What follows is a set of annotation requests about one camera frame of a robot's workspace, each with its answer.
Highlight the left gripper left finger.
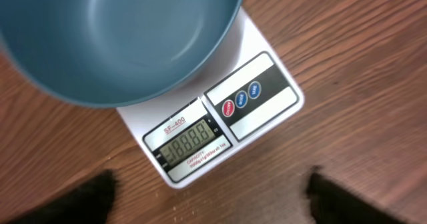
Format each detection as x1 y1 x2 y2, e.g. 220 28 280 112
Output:
7 169 118 224

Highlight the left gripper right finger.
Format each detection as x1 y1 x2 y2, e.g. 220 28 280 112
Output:
305 165 409 224

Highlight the white digital kitchen scale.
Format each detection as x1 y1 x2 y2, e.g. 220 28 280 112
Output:
118 9 304 189

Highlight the blue bowl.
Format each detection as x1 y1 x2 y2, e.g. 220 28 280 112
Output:
1 0 243 107

